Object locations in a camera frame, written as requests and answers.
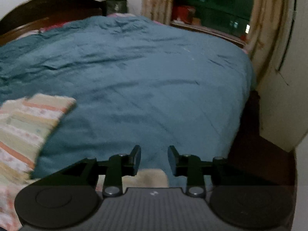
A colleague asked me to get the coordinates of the patterned striped pajama garment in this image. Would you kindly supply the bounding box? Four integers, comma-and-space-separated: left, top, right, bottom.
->
1, 93, 76, 230

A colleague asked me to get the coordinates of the teal blue bed blanket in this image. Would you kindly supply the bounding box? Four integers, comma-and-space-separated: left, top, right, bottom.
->
1, 16, 255, 178

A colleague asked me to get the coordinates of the white cabinet door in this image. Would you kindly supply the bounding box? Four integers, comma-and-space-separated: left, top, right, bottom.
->
258, 0, 307, 152

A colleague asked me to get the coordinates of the beige floral right curtain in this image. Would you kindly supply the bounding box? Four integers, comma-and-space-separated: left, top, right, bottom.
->
245, 0, 288, 79

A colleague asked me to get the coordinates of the beige floral curtain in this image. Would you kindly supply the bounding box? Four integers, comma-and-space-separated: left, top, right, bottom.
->
141, 0, 173, 25
245, 0, 288, 79

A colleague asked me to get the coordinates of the red box on sill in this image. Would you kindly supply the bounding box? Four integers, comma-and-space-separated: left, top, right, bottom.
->
171, 6, 195, 24

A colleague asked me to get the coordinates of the pink red pillow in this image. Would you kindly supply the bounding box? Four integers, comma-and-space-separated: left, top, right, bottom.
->
17, 22, 67, 39

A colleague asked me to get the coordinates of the dark framed picture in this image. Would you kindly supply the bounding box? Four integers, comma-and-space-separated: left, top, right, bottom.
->
105, 0, 128, 15

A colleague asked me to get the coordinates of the dark night window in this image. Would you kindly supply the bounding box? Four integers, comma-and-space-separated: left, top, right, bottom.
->
173, 0, 254, 41

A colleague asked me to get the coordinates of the dark wooden headboard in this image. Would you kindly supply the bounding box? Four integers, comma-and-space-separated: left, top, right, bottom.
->
1, 0, 106, 46

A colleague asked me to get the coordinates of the beige floral left curtain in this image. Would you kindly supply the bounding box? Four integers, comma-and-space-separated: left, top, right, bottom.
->
141, 0, 173, 25

